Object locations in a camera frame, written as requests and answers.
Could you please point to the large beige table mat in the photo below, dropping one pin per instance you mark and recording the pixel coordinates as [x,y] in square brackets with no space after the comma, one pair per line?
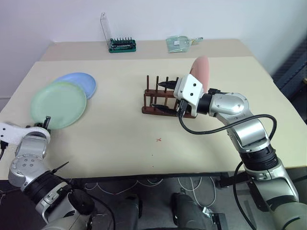
[120,134]

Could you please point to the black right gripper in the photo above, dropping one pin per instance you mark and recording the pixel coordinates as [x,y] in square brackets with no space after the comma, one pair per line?
[179,82]

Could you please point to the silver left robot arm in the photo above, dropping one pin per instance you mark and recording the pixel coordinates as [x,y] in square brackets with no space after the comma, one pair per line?
[28,165]

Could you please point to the black ribbed chair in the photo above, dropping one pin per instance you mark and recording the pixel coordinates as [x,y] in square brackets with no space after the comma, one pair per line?
[295,72]

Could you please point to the brown wooden dish rack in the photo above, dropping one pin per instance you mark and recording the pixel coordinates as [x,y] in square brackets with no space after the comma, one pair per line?
[146,110]

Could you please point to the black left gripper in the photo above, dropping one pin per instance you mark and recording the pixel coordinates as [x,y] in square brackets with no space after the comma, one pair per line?
[38,125]

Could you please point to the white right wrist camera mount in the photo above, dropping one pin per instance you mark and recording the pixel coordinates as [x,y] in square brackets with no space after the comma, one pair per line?
[189,92]

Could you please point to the black table frame bracket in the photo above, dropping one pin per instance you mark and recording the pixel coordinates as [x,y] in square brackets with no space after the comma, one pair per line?
[227,182]

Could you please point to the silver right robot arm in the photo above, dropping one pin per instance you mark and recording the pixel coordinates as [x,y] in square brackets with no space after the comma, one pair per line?
[249,129]

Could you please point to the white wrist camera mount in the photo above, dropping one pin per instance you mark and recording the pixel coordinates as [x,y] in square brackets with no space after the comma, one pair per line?
[189,92]
[10,131]

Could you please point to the blue plate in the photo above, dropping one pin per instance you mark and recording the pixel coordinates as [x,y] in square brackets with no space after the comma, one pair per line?
[84,80]

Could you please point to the dark rounded shape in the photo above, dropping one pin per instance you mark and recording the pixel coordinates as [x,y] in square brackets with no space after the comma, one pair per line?
[184,208]
[129,210]

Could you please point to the green plate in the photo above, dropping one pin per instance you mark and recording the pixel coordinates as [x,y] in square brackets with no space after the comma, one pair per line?
[60,105]

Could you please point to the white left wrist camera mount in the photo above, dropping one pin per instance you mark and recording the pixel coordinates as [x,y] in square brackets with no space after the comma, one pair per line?
[10,131]

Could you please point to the pink plate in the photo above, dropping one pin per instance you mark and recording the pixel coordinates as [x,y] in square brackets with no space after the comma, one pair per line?
[202,69]

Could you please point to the green screwdriver bit set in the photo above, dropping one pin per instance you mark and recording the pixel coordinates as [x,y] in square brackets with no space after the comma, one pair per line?
[122,49]

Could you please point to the clear plastic bag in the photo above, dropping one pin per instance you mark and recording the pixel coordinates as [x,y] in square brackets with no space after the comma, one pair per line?
[178,44]

